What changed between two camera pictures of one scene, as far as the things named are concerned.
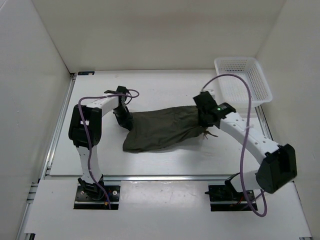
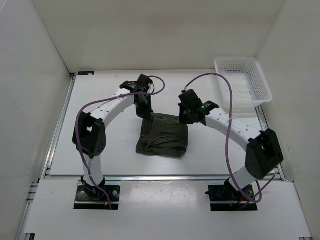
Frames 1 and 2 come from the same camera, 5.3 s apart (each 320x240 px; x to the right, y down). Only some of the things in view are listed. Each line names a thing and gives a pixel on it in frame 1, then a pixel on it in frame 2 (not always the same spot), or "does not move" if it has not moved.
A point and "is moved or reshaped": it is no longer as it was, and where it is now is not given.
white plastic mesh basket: (234, 89) does not move
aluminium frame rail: (166, 178) does not move
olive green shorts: (163, 128) is moved or reshaped
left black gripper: (123, 122) -> (145, 114)
